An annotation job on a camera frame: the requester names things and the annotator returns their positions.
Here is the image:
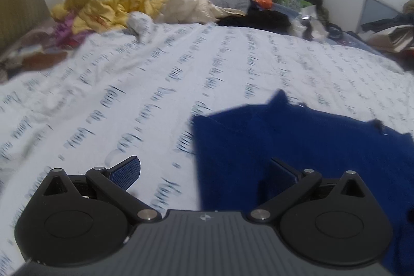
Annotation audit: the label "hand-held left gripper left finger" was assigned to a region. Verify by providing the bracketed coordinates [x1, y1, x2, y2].
[42, 156, 161, 225]

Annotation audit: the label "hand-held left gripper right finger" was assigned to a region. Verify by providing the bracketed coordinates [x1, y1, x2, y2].
[248, 158, 367, 225]

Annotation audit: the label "blue beaded sweater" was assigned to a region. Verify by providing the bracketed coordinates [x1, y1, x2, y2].
[192, 90, 414, 276]

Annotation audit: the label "black clothes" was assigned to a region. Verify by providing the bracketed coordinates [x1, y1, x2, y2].
[206, 0, 292, 35]

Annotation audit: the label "pile of mixed clothes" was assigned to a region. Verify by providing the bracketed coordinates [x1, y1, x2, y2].
[360, 0, 414, 71]

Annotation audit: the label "white script-printed bedsheet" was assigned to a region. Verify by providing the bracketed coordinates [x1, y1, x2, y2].
[0, 11, 414, 276]

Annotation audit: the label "crumpled white plastic wrap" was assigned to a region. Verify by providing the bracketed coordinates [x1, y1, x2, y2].
[298, 4, 330, 43]

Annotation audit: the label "purple patterned blanket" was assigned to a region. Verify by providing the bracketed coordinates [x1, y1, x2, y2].
[0, 10, 86, 77]

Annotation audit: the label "dark green plush item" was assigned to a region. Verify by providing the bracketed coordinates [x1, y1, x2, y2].
[303, 0, 331, 25]

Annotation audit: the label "grey cloth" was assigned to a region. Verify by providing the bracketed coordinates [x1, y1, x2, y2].
[211, 0, 252, 11]

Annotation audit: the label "cream quilt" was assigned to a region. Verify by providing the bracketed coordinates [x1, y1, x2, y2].
[154, 0, 246, 26]

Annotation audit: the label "grey flat board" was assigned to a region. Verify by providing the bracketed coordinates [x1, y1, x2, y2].
[355, 0, 403, 35]

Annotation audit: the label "black round strap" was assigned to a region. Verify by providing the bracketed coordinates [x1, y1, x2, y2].
[326, 22, 345, 39]

